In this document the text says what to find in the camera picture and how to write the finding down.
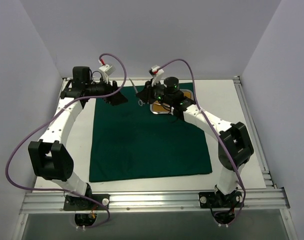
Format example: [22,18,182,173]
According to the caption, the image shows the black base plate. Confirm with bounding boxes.
[198,190,243,209]
[63,194,110,211]

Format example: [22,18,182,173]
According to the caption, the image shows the right aluminium rail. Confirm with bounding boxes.
[233,76,276,189]

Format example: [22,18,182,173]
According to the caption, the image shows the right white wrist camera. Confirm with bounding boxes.
[149,65,164,87]

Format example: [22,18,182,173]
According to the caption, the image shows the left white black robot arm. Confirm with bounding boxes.
[28,63,128,210]

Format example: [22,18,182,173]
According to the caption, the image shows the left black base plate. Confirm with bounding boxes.
[63,194,110,211]

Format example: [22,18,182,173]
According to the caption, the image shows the silver surgical scissors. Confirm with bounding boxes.
[129,78,145,107]

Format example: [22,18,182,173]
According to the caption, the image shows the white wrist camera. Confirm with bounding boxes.
[98,60,116,84]
[149,65,164,87]

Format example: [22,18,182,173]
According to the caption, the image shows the front aluminium rail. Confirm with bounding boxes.
[20,188,290,214]

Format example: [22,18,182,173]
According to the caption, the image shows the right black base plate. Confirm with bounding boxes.
[198,190,243,209]

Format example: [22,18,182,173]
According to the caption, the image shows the aluminium rail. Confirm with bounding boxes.
[233,76,276,189]
[20,188,290,214]
[62,75,239,82]

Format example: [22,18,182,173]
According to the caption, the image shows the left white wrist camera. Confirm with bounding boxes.
[98,60,116,84]

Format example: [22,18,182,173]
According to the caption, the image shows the green surgical cloth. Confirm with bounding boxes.
[89,87,212,183]

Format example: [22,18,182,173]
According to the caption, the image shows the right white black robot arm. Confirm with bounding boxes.
[136,77,254,207]

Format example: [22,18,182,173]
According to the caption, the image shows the metal tray yellow liner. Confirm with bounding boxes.
[150,89,194,115]

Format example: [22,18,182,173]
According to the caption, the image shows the back aluminium rail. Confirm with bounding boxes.
[62,75,239,82]

